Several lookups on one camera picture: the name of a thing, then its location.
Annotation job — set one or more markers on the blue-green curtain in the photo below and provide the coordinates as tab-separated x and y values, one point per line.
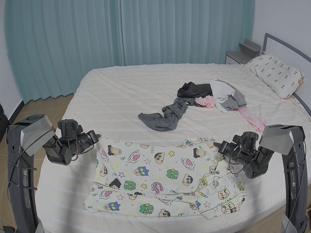
73	33

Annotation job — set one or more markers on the pile of clothes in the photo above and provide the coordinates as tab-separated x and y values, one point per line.
194	91

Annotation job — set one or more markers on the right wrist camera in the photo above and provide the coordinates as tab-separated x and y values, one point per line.
236	138

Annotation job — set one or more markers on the grey bedside table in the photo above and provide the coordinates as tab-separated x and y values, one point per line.
237	57

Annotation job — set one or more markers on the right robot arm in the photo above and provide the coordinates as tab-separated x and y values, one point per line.
295	178

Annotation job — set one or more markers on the white printed pillow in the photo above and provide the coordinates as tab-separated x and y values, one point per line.
274	73

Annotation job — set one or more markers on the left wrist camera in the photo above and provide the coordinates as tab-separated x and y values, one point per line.
92	133

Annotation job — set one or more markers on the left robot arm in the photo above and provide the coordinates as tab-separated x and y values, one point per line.
20	178

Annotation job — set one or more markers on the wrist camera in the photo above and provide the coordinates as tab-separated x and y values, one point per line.
236	138
92	133

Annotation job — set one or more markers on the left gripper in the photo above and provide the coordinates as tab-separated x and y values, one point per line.
87	141

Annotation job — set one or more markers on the bed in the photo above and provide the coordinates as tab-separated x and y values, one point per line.
136	86

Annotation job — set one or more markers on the dark grey round chair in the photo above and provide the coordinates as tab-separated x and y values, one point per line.
2	112

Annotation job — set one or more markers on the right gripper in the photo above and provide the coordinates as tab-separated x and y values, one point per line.
226	150

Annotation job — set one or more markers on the white printed pyjama top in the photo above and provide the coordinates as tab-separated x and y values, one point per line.
150	176

